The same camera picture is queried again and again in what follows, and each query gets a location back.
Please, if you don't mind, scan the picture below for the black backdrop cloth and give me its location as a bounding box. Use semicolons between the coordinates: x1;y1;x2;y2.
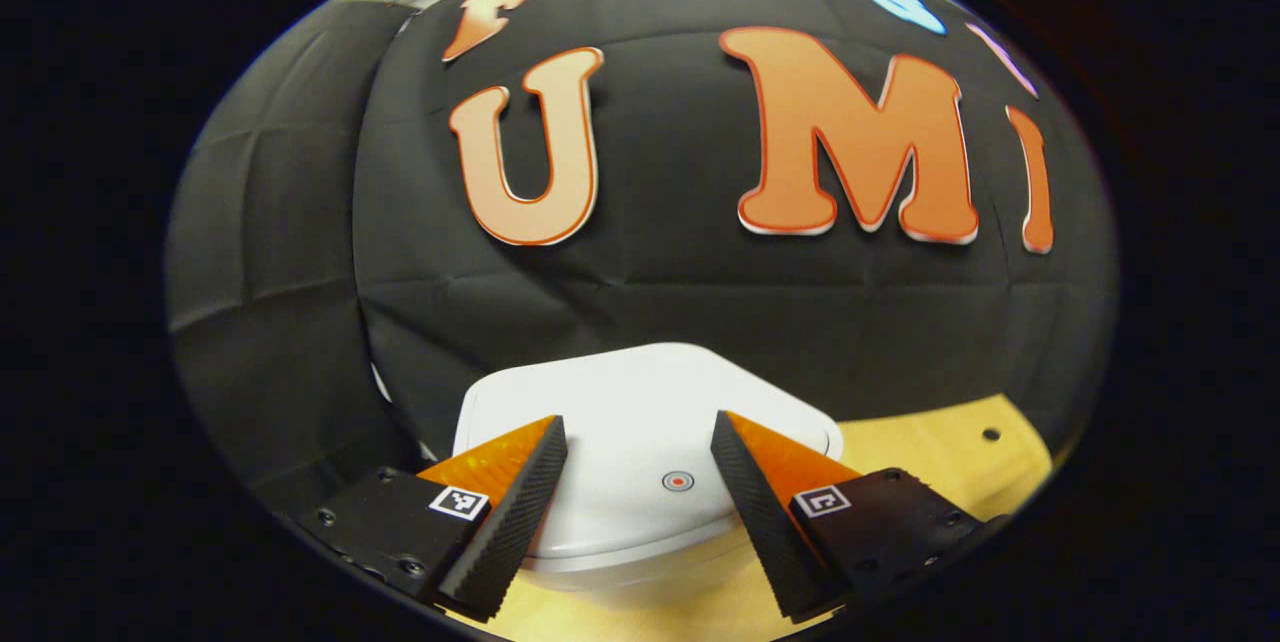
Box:
165;0;1119;523

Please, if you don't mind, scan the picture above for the white desktop garbage bin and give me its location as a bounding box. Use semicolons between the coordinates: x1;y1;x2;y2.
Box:
453;342;844;595

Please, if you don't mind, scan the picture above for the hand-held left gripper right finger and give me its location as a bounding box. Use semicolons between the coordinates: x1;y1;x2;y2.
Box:
711;411;1007;624

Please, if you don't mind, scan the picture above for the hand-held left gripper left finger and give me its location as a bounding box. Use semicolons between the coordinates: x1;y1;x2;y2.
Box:
290;414;569;623

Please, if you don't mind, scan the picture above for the wooden desktop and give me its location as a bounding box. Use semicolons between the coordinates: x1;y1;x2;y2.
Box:
440;397;1056;642

